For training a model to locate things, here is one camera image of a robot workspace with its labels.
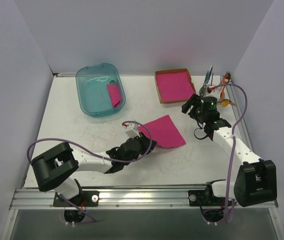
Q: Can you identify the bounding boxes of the pink paper napkin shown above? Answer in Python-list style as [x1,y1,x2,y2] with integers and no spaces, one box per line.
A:
[144,115,186,149]

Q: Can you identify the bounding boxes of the orange plastic spoon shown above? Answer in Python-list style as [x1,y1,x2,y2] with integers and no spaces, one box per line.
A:
[217,99,237,107]

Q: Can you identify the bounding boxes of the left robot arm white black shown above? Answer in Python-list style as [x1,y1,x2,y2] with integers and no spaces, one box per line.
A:
[29,133,157,206]

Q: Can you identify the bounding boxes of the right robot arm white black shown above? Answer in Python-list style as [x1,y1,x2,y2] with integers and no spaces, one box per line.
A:
[181,94,277,207]

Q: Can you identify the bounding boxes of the pink napkin stack in tray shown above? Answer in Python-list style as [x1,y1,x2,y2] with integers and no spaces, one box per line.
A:
[156,71,195,101]

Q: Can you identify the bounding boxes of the brown cardboard napkin tray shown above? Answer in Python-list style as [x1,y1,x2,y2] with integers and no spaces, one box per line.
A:
[154,67,196,104]

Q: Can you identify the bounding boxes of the rolled pink napkin in bin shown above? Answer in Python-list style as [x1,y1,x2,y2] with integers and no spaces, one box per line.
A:
[107,84,121,108]

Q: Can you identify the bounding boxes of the white utensil holder cup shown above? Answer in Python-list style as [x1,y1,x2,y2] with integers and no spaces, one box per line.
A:
[204,85,225,102]

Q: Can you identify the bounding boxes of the teal transparent plastic bin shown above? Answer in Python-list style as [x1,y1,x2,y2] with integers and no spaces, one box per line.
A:
[76,63,126,118]

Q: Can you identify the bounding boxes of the aluminium right side rail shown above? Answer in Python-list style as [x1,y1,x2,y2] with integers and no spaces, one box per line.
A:
[224,79,266,187]

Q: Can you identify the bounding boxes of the aluminium front rail frame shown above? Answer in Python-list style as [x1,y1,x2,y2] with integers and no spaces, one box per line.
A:
[1,186,284,240]

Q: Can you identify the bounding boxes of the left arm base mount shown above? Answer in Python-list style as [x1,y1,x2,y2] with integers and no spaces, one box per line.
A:
[53,190,100,226]

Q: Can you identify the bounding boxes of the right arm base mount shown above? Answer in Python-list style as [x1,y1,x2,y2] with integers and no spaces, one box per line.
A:
[188,190,225,225]

